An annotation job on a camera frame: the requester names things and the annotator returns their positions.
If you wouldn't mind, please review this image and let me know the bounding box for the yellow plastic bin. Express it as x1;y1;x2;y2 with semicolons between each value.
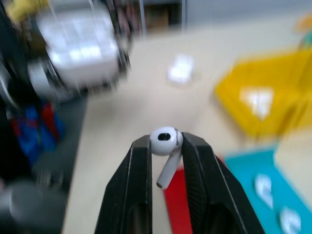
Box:
214;50;312;138

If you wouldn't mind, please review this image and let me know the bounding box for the white label on bin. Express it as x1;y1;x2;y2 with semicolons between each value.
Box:
239;86;275;120

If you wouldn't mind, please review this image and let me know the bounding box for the white storage crate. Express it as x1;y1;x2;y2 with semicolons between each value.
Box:
28;4;120;92

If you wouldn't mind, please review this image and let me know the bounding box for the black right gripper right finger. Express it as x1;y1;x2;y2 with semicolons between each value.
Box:
181;132;266;234

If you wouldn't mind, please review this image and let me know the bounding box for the white earbud case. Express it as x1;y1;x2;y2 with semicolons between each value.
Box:
166;55;195;86

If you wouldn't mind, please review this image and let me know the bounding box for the teal tray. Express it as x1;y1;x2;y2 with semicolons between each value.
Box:
224;146;312;234

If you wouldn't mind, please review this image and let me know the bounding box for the red tray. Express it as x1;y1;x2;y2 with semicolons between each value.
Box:
163;156;226;234

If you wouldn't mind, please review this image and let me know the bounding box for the white earbud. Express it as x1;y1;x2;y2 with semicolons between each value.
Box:
279;206;302;234
149;126;183;190
254;173;275;210

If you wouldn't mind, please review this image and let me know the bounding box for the blue and red object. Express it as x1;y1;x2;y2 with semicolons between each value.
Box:
11;102;65;164

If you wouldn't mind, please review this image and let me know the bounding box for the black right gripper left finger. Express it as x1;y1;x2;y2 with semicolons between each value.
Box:
94;136;154;234

